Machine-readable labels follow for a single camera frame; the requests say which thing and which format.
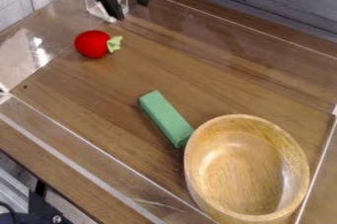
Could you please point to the clear acrylic barrier wall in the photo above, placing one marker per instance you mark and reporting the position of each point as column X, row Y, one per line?
column 72, row 124

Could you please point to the wooden bowl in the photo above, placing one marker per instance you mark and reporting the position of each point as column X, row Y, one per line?
column 245, row 169

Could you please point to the black clamp mount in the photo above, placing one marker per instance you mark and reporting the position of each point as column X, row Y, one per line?
column 43, row 213

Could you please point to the red plush strawberry toy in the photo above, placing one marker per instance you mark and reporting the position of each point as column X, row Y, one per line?
column 95, row 44

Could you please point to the green rectangular block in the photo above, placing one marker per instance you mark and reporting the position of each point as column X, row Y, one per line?
column 169, row 121

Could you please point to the clear acrylic corner bracket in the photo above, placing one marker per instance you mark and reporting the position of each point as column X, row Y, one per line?
column 96, row 9

